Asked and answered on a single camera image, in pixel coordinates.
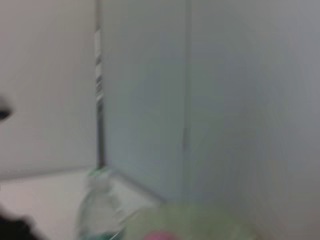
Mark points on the pink peach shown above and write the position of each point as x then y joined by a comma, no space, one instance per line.
162,236

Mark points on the green glass fruit plate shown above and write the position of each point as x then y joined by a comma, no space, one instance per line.
200,220

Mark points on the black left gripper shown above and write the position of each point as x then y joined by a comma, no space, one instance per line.
15,230

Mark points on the clear green-label water bottle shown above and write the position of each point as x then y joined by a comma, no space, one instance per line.
100,212

